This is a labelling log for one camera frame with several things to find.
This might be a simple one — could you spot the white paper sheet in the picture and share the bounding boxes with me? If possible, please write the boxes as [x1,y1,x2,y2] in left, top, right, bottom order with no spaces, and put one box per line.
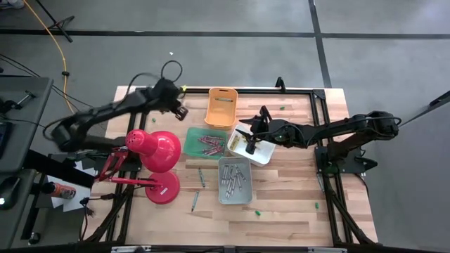
[46,160,93,213]

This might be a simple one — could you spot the yellow cable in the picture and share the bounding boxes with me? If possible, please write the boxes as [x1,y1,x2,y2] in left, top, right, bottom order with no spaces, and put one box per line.
[21,0,77,114]

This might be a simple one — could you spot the black table frame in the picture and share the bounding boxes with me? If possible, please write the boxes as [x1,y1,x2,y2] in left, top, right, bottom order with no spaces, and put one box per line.
[79,77,379,253]

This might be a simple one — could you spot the orange and black can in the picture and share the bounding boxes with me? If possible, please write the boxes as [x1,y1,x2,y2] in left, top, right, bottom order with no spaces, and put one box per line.
[41,181,77,201]

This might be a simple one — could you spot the black metal bar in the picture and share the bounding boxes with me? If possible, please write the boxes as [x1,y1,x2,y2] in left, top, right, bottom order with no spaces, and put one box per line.
[400,89,450,128]

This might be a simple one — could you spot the black tripod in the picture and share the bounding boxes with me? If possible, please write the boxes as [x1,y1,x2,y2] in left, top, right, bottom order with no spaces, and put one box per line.
[34,0,76,44]

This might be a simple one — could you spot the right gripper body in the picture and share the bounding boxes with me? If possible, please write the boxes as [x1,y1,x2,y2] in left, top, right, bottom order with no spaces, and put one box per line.
[245,104,288,155]

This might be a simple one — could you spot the grey plastic bin with handle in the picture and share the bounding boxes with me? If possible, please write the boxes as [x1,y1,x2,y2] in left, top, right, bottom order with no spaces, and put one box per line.
[217,156,254,206]

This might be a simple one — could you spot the silver aluminium bracket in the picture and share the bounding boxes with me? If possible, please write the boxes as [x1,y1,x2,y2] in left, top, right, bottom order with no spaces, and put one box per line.
[110,245,153,253]

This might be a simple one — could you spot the white plastic bin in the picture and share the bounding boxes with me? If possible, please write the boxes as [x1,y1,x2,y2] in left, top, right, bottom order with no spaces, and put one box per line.
[226,122,277,168]

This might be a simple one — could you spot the black hand tool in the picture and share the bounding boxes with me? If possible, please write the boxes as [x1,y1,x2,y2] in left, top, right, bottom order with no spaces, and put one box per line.
[0,90,37,115]

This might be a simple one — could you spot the person's foot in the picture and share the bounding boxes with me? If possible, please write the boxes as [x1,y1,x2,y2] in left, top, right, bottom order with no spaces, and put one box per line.
[0,0,25,11]

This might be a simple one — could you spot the orange plastic bin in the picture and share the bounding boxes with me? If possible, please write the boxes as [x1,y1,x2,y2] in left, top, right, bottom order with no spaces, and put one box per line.
[204,87,239,131]

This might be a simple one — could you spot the red desk lamp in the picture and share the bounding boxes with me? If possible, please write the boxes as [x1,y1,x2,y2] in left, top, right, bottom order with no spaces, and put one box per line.
[94,129,183,205]

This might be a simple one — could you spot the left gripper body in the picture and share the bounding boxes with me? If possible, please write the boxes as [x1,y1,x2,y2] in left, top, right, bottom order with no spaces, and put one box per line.
[152,77,190,122]

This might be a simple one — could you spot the black computer mouse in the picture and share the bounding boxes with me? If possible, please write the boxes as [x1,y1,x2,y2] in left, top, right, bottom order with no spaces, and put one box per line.
[0,175,21,211]

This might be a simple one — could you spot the black plug cable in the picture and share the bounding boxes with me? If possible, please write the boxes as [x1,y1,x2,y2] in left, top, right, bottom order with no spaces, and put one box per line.
[79,193,114,219]

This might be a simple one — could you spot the grey desk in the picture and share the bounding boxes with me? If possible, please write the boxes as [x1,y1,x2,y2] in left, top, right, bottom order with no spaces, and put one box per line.
[0,76,54,173]
[0,168,38,249]

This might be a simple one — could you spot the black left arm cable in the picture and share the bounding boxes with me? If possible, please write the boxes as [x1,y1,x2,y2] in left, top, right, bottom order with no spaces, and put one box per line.
[121,59,184,106]

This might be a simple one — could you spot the green translucent plastic bin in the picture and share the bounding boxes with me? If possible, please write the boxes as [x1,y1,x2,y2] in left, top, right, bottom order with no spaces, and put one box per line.
[183,126,229,161]

